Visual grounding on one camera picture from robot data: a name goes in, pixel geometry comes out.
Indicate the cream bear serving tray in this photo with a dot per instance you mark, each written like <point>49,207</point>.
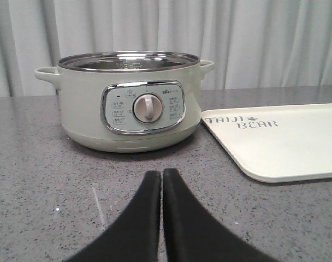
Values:
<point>276,143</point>

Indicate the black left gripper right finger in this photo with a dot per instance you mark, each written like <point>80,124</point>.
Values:
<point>191,232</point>

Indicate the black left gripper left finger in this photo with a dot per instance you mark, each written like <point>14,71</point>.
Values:
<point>134,235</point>

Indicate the white pleated curtain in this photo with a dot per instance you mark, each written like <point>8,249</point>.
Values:
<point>252,43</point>

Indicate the pale green electric cooking pot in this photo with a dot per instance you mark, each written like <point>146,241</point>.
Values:
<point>128,101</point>

